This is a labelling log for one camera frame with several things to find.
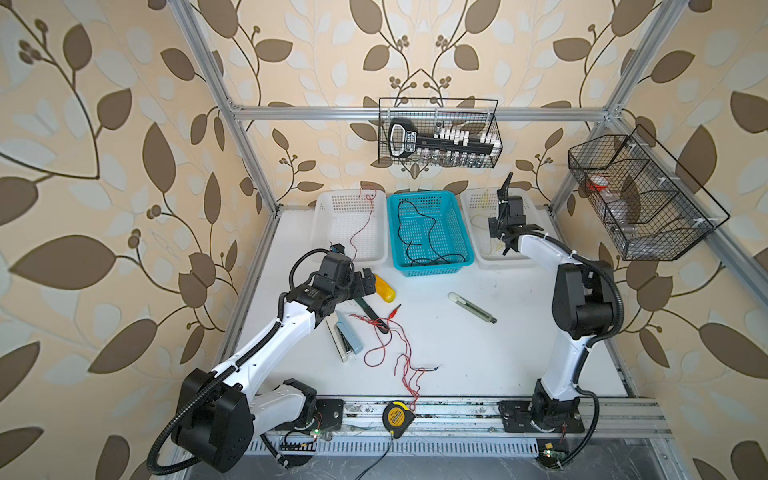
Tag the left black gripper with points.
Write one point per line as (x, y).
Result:
(365, 282)

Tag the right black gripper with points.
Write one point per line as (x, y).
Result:
(507, 218)

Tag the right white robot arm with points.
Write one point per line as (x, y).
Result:
(587, 308)

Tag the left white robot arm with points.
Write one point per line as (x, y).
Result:
(220, 412)

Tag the green pipe wrench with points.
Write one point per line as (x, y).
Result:
(375, 315)

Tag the grey blue stapler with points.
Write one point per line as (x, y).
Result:
(346, 341)

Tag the left white plastic basket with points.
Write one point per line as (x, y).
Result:
(357, 219)

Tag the teal plastic basket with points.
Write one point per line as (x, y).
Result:
(427, 234)

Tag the green utility knife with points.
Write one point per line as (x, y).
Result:
(472, 308)

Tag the red item in basket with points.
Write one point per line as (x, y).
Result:
(596, 183)

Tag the yellow tape measure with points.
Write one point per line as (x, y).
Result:
(396, 418)

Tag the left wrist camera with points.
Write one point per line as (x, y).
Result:
(337, 248)

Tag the back black wire basket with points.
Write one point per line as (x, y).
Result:
(473, 114)

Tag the black wire basket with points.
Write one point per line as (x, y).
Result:
(656, 207)
(473, 114)

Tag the right black wire basket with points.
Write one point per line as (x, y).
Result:
(656, 207)

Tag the aluminium frame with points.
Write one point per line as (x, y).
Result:
(564, 72)

